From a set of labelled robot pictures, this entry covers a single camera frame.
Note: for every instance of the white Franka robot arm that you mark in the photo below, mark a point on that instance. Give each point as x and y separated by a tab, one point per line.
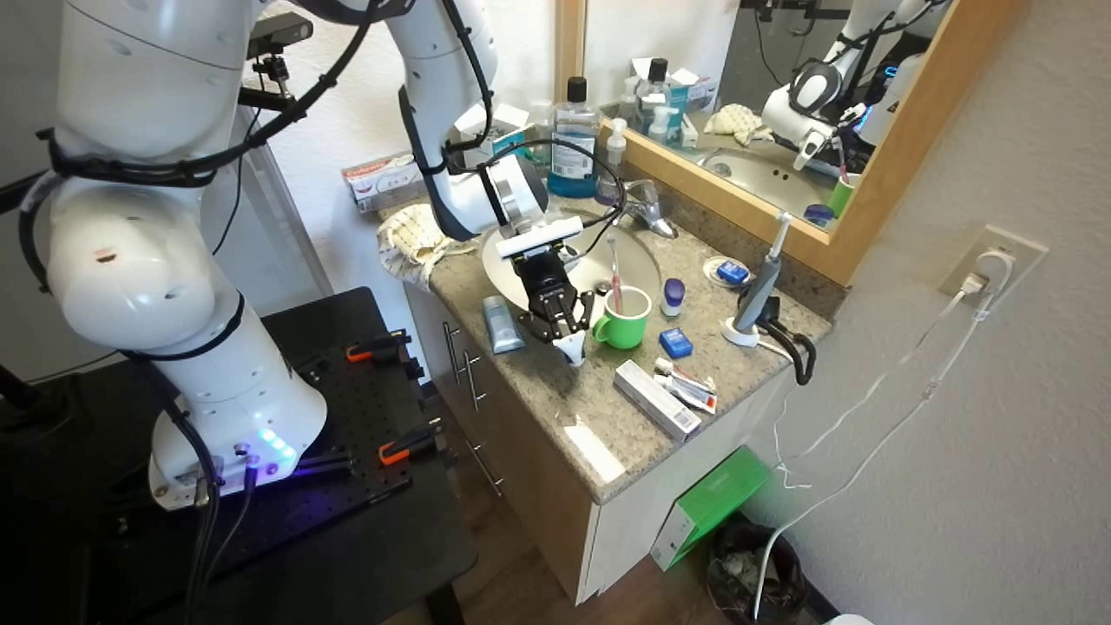
139	264

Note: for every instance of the cream face mask bundle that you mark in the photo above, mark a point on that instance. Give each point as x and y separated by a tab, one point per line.
408	244

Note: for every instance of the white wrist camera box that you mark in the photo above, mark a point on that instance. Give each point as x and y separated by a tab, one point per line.
541	235

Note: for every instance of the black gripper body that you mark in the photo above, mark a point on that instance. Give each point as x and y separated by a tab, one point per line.
549	280

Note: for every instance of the white cosmetic tube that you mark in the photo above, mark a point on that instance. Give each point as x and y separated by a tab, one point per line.
575	351

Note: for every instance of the chrome faucet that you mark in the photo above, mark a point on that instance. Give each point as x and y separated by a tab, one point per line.
651	208

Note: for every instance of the small blue case on dish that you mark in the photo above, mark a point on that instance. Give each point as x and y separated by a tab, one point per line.
732	273

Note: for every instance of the black stereo camera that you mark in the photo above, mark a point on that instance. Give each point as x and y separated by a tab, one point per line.
281	31

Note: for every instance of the orange black clamp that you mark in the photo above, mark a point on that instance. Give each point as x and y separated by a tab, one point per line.
408	450
377	350

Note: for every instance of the green mug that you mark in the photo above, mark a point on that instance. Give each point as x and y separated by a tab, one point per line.
627	329

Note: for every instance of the small clear soap bottle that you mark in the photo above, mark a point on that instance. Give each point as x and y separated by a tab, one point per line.
611	144

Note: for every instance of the black trash bin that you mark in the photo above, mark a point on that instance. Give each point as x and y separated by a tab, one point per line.
750	579

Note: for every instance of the electric toothbrush with charger base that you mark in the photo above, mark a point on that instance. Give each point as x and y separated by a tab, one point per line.
754	301

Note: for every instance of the wood framed mirror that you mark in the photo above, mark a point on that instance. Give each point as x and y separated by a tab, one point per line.
914	150

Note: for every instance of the blue mouthwash bottle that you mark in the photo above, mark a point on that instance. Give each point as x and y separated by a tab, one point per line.
575	144

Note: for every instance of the blue square floss container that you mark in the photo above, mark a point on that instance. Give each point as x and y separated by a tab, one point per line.
674	340

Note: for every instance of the grey blue squeeze tube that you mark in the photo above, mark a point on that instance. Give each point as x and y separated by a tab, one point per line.
502	323

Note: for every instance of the white cardboard supply box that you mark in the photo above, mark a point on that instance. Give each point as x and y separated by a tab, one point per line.
384	177

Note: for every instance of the red white toothpaste tube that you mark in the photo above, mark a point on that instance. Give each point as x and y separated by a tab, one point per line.
689	388

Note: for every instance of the white wall outlet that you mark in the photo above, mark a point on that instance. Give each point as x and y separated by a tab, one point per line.
1019	262

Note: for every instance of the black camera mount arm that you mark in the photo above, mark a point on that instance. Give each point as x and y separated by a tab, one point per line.
279	91

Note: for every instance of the white toothpaste box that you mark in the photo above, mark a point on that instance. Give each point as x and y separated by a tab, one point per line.
657	396

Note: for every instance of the black robot table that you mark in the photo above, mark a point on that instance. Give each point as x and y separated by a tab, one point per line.
348	532

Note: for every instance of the red white toothbrush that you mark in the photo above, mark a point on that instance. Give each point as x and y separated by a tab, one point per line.
615	296

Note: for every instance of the white oval sink basin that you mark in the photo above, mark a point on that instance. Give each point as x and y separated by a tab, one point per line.
629	262

